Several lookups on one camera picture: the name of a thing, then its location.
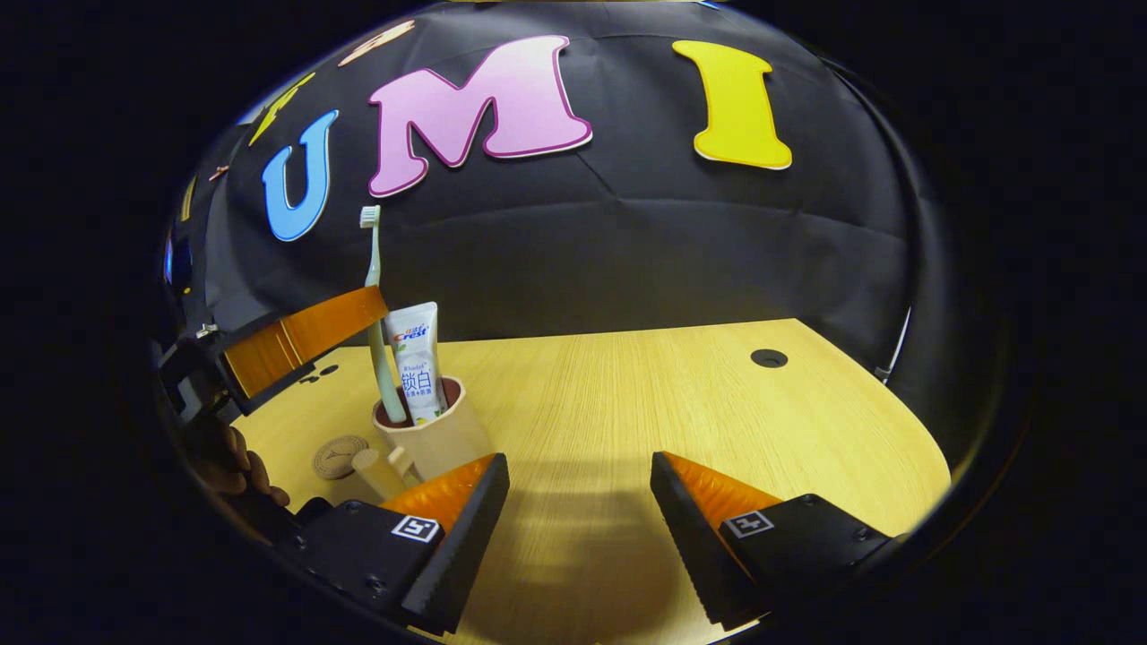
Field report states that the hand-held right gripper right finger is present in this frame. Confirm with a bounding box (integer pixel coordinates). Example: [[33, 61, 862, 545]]
[[650, 451, 893, 632]]

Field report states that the beige cup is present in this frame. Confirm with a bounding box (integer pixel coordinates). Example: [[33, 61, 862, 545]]
[[351, 376, 492, 503]]

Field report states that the wooden desktop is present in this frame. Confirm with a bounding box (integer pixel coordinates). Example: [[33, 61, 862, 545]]
[[229, 318, 953, 645]]

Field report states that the white toothpaste tube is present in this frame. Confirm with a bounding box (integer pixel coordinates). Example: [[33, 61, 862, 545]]
[[384, 302, 449, 424]]

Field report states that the round brown coaster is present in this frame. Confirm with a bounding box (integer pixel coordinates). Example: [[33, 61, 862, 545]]
[[311, 434, 370, 482]]

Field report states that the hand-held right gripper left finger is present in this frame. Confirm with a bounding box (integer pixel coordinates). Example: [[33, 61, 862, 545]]
[[269, 452, 512, 637]]

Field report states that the black backdrop cloth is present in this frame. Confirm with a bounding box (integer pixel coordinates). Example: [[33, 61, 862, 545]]
[[157, 0, 1022, 467]]

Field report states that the pale green toothbrush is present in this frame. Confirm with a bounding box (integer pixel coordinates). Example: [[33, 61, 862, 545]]
[[359, 205, 410, 425]]

